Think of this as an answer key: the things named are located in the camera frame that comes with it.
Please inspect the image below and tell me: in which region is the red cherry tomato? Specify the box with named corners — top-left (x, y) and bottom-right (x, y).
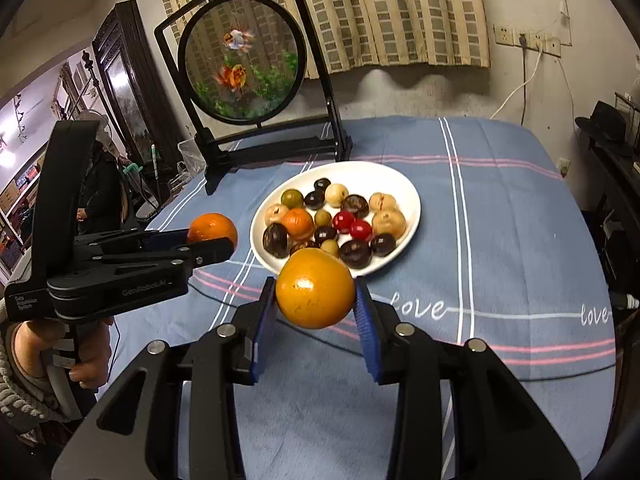
top-left (349, 219), bottom-right (373, 243)
top-left (332, 210), bottom-right (357, 234)

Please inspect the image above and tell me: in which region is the small yellow fruit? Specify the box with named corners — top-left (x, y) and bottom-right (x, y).
top-left (320, 240), bottom-right (340, 257)

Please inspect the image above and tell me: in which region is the dark plum lone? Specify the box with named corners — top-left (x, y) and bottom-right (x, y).
top-left (314, 178), bottom-right (331, 191)

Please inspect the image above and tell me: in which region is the beige checked curtain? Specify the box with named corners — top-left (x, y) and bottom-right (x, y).
top-left (163, 0), bottom-right (490, 88)

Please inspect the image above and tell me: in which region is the dark oblong fruit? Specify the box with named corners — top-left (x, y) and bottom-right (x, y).
top-left (338, 238), bottom-right (372, 269)

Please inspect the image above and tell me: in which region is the pale striped melon fruit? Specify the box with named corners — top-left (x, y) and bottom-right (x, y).
top-left (369, 192), bottom-right (398, 212)

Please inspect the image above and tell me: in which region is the yellow-orange persimmon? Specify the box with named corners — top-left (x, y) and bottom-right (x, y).
top-left (276, 248), bottom-right (356, 330)

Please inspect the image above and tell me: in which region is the large orange mandarin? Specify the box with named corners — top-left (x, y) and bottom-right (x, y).
top-left (280, 208), bottom-right (316, 240)

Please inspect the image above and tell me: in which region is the cream round fruit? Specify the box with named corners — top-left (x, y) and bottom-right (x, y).
top-left (324, 183), bottom-right (349, 209)

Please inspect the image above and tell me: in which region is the round goldfish screen on stand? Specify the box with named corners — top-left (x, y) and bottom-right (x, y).
top-left (154, 0), bottom-right (352, 194)

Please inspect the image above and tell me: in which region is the tan potato-like fruit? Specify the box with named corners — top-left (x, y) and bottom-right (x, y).
top-left (264, 203), bottom-right (288, 226)

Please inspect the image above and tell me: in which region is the person in black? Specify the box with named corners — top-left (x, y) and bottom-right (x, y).
top-left (77, 110), bottom-right (126, 235)

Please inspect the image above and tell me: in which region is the dark framed mirror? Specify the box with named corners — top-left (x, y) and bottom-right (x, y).
top-left (92, 0), bottom-right (183, 174)

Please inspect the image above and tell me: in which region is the small dark plum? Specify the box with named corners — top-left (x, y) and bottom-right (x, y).
top-left (370, 233), bottom-right (396, 258)

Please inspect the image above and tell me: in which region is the white oval plate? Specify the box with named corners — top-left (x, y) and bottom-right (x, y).
top-left (250, 162), bottom-right (422, 276)

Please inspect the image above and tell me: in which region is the plastic bag on side table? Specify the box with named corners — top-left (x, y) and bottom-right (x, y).
top-left (177, 139), bottom-right (206, 178)

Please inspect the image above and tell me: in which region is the tan apple-like fruit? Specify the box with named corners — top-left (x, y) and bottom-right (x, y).
top-left (371, 209), bottom-right (407, 240)

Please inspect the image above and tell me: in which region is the small yellow-green fruit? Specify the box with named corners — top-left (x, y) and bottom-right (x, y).
top-left (314, 209), bottom-right (332, 228)

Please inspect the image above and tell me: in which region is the operator left hand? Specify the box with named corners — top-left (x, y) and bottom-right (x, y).
top-left (11, 318), bottom-right (114, 390)

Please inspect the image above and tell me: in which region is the black hat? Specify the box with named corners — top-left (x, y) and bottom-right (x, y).
top-left (575, 101), bottom-right (632, 151)

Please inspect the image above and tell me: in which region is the blue striped tablecloth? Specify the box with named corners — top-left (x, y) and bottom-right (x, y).
top-left (96, 115), bottom-right (618, 480)

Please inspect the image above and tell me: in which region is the wall power strip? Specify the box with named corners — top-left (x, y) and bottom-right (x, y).
top-left (492, 24), bottom-right (562, 58)

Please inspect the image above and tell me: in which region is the green mandarin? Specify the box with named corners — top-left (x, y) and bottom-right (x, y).
top-left (280, 188), bottom-right (305, 209)

